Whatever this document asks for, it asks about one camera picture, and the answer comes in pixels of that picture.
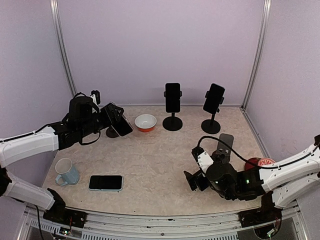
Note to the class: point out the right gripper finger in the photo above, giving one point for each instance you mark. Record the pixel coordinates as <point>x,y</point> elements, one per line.
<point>188,175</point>
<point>193,182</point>

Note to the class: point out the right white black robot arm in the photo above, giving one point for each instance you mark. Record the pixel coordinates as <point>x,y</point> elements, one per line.
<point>288,179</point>

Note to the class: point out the left aluminium frame post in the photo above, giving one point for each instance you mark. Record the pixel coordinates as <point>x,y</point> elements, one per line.
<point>54,7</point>

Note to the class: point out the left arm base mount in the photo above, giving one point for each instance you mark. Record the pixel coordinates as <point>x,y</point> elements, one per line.
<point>58,213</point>

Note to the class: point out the right aluminium frame post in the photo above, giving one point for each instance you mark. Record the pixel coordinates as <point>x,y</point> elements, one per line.
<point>258,53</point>

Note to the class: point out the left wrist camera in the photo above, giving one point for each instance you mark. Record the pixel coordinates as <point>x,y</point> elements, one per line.
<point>95,95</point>

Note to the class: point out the orange white bowl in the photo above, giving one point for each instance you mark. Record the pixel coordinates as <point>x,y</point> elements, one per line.
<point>145,123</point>

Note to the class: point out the aluminium frame post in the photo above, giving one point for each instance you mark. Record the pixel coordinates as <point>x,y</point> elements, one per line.
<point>54,7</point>
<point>258,53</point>

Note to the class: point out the light blue mug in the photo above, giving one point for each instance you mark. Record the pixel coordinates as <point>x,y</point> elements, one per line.
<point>67,174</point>

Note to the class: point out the blue cased bottom phone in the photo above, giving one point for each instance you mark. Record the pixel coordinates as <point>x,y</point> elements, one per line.
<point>112,183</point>

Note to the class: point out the black teal phone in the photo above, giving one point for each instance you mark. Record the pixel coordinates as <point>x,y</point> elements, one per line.
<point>172,96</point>

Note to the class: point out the red patterned bowl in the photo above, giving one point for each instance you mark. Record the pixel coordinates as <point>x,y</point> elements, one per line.
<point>265,161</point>

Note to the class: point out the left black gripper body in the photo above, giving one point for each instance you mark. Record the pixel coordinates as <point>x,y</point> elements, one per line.
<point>89,125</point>

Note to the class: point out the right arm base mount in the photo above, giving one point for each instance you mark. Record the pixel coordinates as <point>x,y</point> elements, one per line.
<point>267,212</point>

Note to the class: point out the black pole phone stand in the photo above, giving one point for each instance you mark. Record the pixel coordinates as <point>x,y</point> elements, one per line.
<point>172,123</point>
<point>211,126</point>

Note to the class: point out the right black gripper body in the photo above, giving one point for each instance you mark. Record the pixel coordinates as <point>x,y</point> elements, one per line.
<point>228,196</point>

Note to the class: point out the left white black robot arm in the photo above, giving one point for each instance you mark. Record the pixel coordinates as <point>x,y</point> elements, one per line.
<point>51,137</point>

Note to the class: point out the dark red saucer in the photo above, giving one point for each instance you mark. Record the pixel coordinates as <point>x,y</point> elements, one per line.
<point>252,163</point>

